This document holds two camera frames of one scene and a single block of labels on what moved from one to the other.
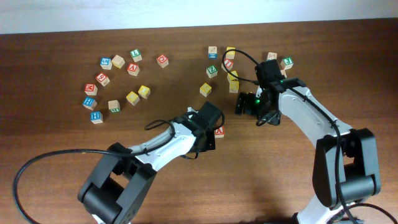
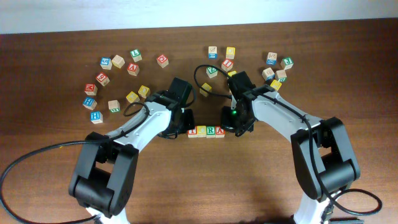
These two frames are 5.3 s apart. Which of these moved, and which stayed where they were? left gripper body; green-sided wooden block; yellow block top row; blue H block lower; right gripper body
Moved: left gripper body; right gripper body
Stayed: yellow block top row; green-sided wooden block; blue H block lower
